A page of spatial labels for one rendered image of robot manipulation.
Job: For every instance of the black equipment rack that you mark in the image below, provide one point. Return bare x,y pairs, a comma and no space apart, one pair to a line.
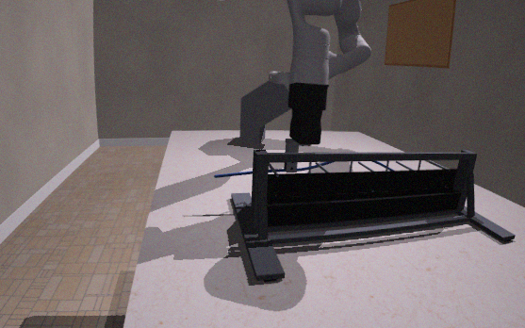
300,201

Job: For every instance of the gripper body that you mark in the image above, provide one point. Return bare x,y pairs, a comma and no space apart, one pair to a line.
308,84

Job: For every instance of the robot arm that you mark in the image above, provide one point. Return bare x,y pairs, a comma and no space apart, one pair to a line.
312,41

